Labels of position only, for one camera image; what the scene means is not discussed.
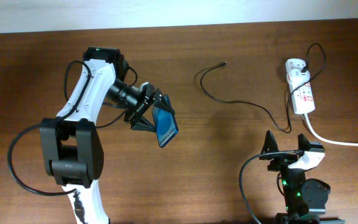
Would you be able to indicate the blue Samsung Galaxy smartphone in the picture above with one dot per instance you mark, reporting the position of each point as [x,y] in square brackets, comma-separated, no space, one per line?
[165,124]

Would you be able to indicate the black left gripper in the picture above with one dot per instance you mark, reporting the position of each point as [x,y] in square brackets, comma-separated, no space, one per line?
[133,115]

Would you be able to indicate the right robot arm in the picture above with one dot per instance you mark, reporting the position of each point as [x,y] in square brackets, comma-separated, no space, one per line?
[305,199]

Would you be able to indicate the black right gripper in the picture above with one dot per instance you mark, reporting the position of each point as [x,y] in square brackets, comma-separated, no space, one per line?
[283,160]

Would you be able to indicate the white power strip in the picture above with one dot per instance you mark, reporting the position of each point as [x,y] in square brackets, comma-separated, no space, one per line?
[301,94]

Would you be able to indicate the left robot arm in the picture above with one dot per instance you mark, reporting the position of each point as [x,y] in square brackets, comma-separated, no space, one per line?
[72,150]

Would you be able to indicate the white USB charger plug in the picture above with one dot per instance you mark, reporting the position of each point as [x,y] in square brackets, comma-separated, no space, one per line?
[295,76]

